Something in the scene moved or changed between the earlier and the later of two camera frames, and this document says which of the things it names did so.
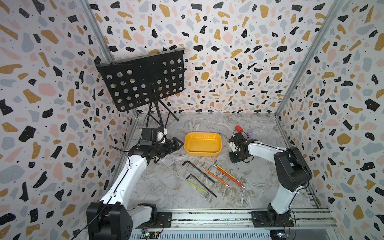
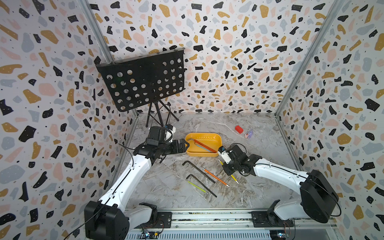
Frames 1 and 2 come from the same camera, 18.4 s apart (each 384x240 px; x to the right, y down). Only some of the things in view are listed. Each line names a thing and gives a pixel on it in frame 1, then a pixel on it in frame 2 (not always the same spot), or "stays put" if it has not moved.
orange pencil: x=214 y=176 stays put
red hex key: x=226 y=174 to x=202 y=145
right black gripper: x=231 y=159 to x=227 y=172
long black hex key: x=189 y=162 stays put
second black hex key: x=201 y=184 stays put
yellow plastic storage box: x=203 y=144 stays put
